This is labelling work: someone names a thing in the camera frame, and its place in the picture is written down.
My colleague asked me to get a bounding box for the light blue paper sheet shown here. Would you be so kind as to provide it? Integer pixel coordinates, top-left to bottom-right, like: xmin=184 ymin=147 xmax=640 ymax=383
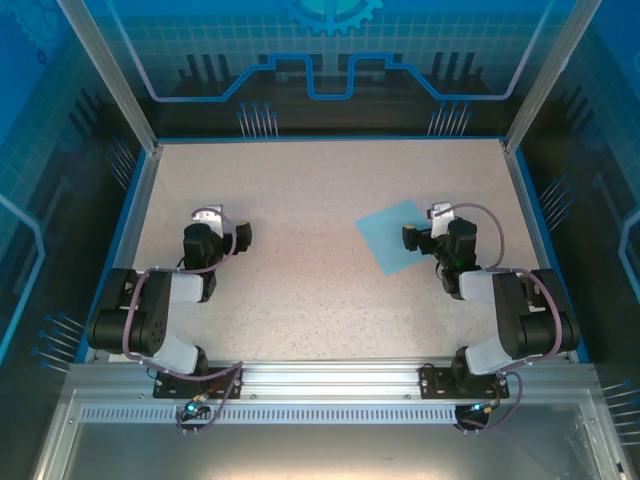
xmin=353 ymin=199 xmax=436 ymax=275

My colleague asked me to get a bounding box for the sheet metal tray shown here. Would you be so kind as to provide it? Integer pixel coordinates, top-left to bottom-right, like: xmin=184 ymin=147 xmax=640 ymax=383
xmin=29 ymin=389 xmax=634 ymax=480

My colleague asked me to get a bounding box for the connector board with LED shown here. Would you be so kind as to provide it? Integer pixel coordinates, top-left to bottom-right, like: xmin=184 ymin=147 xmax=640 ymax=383
xmin=453 ymin=401 xmax=496 ymax=435
xmin=175 ymin=393 xmax=210 ymax=437

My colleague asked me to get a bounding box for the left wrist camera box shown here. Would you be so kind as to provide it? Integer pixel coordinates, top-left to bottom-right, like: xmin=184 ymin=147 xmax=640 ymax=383
xmin=192 ymin=203 xmax=225 ymax=236

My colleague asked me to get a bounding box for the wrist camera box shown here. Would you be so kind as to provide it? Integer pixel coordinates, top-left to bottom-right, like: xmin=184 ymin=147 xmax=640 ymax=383
xmin=192 ymin=203 xmax=225 ymax=236
xmin=429 ymin=201 xmax=457 ymax=239

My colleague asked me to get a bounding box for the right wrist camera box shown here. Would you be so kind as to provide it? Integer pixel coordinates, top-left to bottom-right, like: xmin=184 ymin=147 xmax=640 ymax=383
xmin=429 ymin=201 xmax=457 ymax=239

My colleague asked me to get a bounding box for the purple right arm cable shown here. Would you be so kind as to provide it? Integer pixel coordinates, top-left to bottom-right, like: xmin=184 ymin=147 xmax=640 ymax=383
xmin=430 ymin=201 xmax=564 ymax=435

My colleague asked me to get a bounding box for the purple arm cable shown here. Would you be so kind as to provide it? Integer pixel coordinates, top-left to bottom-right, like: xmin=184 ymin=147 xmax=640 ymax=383
xmin=121 ymin=205 xmax=246 ymax=437
xmin=430 ymin=201 xmax=564 ymax=435

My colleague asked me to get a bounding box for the aluminium table edge rail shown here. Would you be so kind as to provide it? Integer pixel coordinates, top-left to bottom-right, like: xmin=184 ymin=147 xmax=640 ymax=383
xmin=501 ymin=141 xmax=594 ymax=365
xmin=83 ymin=143 xmax=164 ymax=365

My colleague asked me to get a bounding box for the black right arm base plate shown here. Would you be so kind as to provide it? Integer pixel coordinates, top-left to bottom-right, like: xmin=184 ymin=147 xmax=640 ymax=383
xmin=418 ymin=364 xmax=512 ymax=400

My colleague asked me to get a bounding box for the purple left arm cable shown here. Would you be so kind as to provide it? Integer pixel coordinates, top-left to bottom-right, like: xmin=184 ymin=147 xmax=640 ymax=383
xmin=121 ymin=205 xmax=246 ymax=437

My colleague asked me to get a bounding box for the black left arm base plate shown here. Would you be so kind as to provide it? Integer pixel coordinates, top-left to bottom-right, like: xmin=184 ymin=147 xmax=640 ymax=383
xmin=152 ymin=366 xmax=245 ymax=400

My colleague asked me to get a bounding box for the aluminium mounting rail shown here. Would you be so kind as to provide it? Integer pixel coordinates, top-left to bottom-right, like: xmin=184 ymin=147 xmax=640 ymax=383
xmin=66 ymin=355 xmax=600 ymax=401

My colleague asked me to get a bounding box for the slotted metal cable duct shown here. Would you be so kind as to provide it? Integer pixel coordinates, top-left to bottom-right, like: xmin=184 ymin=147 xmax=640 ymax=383
xmin=78 ymin=405 xmax=504 ymax=426

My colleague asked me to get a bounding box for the aluminium frame post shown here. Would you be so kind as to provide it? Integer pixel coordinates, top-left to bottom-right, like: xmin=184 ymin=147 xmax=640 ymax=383
xmin=55 ymin=0 xmax=164 ymax=157
xmin=501 ymin=0 xmax=604 ymax=157

